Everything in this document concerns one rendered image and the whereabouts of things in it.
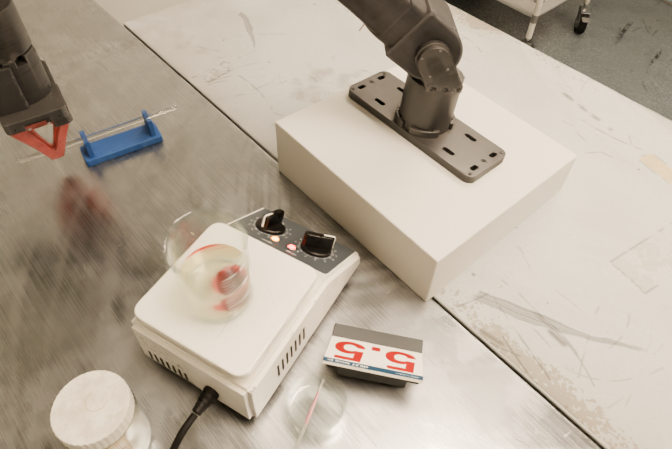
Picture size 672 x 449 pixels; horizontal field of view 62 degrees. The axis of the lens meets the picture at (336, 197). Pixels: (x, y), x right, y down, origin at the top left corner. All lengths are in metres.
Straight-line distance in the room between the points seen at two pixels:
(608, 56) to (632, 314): 2.24
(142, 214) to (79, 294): 0.12
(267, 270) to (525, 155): 0.34
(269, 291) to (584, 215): 0.41
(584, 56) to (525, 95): 1.92
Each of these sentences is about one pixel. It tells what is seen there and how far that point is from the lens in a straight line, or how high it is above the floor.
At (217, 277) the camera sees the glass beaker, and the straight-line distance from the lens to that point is 0.43.
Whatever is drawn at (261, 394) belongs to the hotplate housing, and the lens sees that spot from 0.51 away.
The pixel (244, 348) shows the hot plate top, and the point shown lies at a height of 0.99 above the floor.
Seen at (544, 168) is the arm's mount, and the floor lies 0.96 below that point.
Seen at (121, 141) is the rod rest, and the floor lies 0.91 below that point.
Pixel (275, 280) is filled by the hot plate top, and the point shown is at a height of 0.99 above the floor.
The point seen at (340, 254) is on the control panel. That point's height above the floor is 0.94.
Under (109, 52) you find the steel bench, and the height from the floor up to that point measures 0.90.
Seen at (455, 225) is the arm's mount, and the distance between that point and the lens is 0.58.
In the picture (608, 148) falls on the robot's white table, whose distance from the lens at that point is 0.84.
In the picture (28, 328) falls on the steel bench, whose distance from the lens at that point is 0.65.
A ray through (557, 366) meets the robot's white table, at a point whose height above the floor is 0.90.
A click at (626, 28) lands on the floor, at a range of 3.10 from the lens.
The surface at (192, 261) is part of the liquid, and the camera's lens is 0.48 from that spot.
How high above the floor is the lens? 1.41
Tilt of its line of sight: 48 degrees down
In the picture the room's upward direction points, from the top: 2 degrees clockwise
